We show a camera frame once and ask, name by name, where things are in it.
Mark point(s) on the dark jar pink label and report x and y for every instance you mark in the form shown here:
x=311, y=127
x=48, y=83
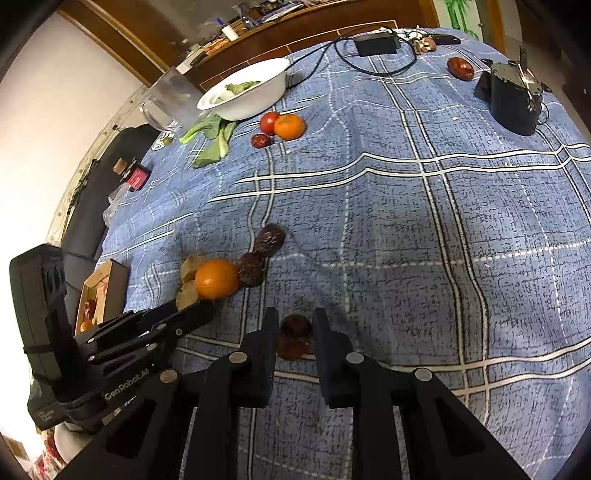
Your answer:
x=133, y=174

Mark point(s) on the beige sugarcane chunk back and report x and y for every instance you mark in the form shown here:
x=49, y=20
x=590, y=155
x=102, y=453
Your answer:
x=190, y=266

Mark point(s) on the brown glossy date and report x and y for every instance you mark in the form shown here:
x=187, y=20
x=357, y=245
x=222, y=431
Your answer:
x=295, y=337

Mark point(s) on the black power adapter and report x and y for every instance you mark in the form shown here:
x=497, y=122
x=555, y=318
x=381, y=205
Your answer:
x=373, y=44

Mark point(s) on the orange tangerine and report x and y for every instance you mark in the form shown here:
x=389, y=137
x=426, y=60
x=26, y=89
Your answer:
x=289, y=127
x=216, y=279

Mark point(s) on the clear plastic bag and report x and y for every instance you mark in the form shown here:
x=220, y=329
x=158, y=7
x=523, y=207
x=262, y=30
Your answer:
x=114, y=199

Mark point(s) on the dark date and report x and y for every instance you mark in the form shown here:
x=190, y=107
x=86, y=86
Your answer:
x=269, y=240
x=251, y=267

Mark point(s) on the clear plastic pitcher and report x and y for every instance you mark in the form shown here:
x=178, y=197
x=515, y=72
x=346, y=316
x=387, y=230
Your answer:
x=170, y=104

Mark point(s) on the blue plaid tablecloth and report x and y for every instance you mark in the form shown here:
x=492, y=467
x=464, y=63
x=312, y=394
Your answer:
x=430, y=234

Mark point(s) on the green leafy vegetable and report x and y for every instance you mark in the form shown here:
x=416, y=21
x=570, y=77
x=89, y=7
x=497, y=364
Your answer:
x=217, y=130

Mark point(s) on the beige sugarcane block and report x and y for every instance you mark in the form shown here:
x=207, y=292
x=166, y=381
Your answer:
x=187, y=295

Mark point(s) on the small red date far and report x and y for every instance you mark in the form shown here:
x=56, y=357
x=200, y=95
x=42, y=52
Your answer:
x=260, y=141

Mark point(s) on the wooden counter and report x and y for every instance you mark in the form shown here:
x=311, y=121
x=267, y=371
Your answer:
x=307, y=28

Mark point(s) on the black sofa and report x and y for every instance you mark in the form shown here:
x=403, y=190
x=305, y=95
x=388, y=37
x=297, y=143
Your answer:
x=82, y=241

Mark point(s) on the key bundle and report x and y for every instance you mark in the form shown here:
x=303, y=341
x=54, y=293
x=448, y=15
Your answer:
x=424, y=43

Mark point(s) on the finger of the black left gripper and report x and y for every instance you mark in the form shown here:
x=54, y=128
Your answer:
x=125, y=360
x=164, y=318

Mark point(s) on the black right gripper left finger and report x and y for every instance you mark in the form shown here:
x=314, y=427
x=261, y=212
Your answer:
x=185, y=426

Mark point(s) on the red date table edge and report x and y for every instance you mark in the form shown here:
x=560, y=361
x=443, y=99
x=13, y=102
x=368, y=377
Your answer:
x=461, y=68

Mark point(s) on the dark date upper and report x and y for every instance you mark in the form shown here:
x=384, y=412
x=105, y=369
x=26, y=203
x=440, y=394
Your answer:
x=269, y=240

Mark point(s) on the black cylindrical device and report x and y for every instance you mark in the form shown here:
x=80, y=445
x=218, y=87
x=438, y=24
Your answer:
x=513, y=93

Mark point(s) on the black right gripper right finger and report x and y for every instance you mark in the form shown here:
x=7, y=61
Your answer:
x=404, y=424

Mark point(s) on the brown cardboard box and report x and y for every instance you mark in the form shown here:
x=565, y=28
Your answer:
x=102, y=296

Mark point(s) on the red tomato far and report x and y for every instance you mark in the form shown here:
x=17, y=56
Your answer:
x=266, y=123

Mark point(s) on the white plastic basin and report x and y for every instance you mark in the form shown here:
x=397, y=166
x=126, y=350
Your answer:
x=247, y=92

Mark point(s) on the dark date lower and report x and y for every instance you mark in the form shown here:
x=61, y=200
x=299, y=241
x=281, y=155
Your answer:
x=251, y=267

